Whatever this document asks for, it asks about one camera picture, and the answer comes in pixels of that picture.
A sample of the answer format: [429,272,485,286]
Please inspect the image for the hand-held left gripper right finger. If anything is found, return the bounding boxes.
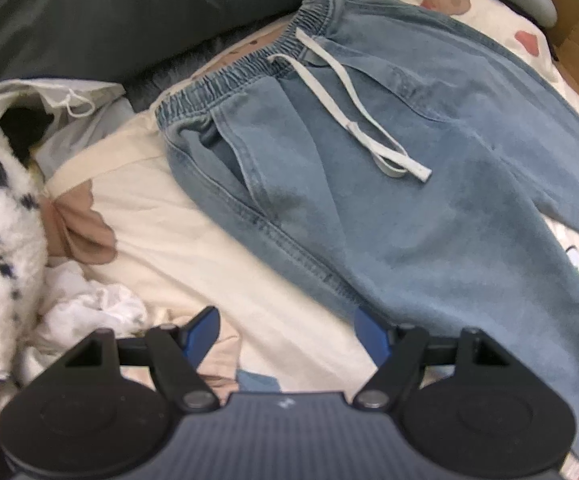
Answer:
[353,306,513,411]

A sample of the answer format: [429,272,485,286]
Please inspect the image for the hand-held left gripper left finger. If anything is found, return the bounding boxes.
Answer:
[64,305,221,413]

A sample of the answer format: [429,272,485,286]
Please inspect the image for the blue denim jeans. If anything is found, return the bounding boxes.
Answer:
[155,0,579,476]

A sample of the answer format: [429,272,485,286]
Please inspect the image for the cream bear print blanket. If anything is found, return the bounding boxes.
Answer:
[34,0,579,480]

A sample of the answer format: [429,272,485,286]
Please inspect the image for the white crumpled cloth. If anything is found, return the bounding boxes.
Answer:
[34,265,150,356]

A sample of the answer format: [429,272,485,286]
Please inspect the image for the white black spotted fluffy cloth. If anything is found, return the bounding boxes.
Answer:
[0,85,50,441]

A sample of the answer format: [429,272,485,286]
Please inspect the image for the dark grey duvet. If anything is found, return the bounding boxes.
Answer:
[0,0,465,111]

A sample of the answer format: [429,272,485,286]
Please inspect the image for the light grey drawstring cloth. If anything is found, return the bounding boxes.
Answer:
[0,77,135,171]

